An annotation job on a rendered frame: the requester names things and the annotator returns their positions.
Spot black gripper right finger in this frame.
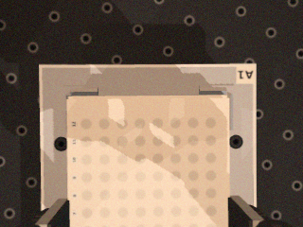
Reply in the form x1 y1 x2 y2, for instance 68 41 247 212
228 196 293 227

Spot beige multiwell plate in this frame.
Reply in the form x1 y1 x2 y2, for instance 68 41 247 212
66 96 230 227

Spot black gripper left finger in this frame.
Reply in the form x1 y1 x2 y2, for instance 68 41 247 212
17 199 70 227

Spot dark grey base plate with grid of holes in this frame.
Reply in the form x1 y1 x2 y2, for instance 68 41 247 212
0 0 303 227

